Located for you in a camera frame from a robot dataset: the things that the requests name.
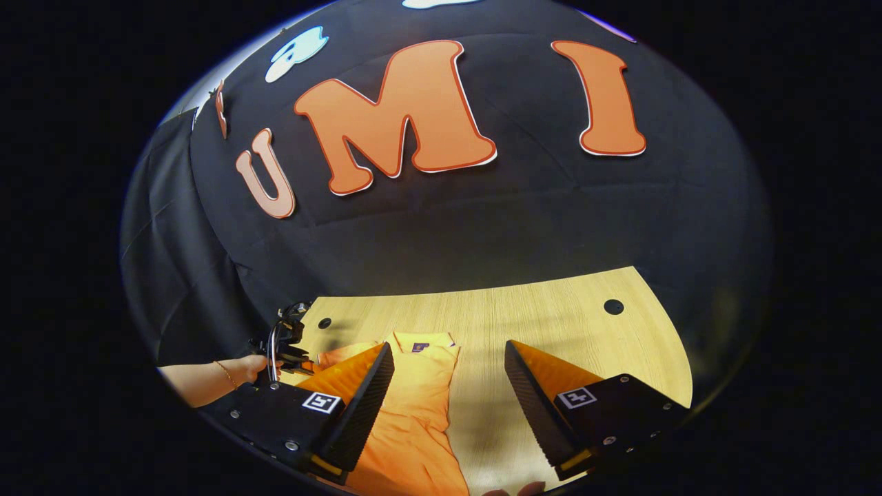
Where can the black backdrop cloth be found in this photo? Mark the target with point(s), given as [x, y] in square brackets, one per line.
[482, 220]

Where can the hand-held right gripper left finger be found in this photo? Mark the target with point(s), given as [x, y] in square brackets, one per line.
[362, 413]

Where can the orange T-shirt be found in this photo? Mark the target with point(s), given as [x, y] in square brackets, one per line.
[420, 413]

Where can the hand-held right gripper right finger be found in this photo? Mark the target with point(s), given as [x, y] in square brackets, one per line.
[534, 406]

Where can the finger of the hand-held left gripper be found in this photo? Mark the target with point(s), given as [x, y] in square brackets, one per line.
[298, 359]

